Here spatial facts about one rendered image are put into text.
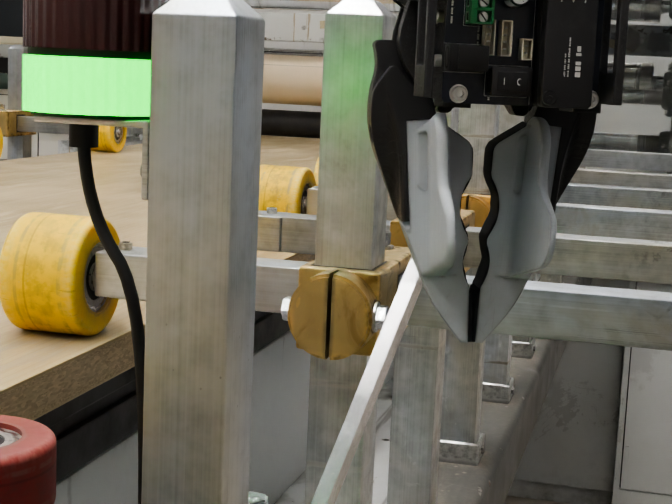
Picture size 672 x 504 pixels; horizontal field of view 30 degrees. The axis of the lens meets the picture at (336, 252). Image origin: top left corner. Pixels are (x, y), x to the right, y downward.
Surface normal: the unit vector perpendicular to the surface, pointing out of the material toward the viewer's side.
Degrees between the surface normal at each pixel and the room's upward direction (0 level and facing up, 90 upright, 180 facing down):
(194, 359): 90
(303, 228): 90
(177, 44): 90
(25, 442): 0
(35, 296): 101
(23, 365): 0
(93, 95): 90
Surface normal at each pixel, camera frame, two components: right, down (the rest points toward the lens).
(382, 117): 0.10, 0.29
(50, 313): -0.24, 0.65
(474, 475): 0.04, -0.99
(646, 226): -0.25, 0.13
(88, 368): 0.97, 0.08
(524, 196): -0.98, -0.08
